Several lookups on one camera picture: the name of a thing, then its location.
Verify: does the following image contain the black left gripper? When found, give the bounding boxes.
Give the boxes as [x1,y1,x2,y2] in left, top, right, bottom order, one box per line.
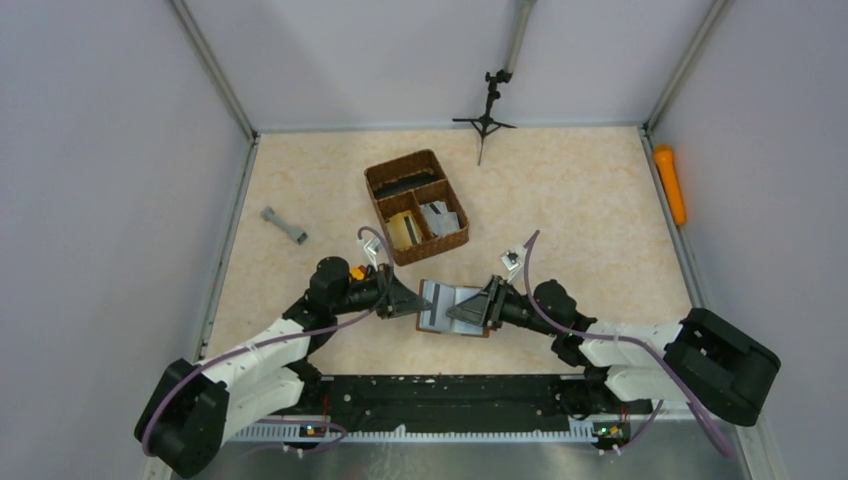
[332,262,431,319]

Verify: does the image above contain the silver cards in basket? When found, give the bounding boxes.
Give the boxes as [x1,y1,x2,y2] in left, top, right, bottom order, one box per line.
[420,200,461,236]

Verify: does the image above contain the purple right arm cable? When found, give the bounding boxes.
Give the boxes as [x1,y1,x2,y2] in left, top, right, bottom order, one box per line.
[521,229,738,460]

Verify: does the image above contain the grey plastic dumbbell piece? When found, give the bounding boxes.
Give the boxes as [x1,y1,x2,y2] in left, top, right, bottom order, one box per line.
[260,206,308,245]

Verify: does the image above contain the orange cylinder handle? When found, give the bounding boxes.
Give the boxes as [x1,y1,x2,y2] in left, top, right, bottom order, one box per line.
[653,144,687,226]

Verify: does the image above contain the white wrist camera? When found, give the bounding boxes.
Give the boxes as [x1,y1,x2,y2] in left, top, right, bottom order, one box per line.
[357,237,383,267]
[501,246,526,272]

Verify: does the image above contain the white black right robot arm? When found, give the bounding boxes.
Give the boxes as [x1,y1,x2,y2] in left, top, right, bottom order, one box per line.
[446,276,782,427]

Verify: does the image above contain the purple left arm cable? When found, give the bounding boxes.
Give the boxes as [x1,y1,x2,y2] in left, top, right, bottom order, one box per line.
[140,226,397,458]

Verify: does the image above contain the yellow toy car block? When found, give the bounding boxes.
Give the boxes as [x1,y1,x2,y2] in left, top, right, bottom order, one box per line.
[350,265,367,281]

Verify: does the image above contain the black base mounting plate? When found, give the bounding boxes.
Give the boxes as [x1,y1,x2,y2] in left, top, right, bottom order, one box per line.
[278,374,653,433]

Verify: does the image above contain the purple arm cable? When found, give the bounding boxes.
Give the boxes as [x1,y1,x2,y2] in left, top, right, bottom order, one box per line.
[140,226,397,458]
[521,229,738,460]

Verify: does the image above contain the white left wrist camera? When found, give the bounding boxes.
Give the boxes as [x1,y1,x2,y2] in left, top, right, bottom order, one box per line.
[357,237,383,267]

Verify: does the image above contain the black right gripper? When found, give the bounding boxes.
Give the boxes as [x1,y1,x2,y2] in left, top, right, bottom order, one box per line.
[447,273,559,337]

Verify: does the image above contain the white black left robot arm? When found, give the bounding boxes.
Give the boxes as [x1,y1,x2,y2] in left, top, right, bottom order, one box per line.
[134,256,432,477]

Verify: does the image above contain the black mini tripod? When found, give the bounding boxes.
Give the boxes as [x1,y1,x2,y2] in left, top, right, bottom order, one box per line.
[452,69,516,166]

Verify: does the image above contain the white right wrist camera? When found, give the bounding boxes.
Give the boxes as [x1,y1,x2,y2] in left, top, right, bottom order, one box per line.
[501,246,526,272]

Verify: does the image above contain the brown leather card holder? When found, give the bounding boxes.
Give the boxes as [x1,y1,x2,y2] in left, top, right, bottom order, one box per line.
[415,279,495,339]

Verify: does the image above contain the gold cards in basket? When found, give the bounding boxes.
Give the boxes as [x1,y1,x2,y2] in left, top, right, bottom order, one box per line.
[387,210,424,250]

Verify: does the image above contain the black cards in basket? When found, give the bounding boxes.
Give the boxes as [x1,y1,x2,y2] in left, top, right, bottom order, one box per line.
[374,172,439,199]

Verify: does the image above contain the brown wicker divided basket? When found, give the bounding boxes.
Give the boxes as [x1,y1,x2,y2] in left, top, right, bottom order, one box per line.
[364,149,470,266]

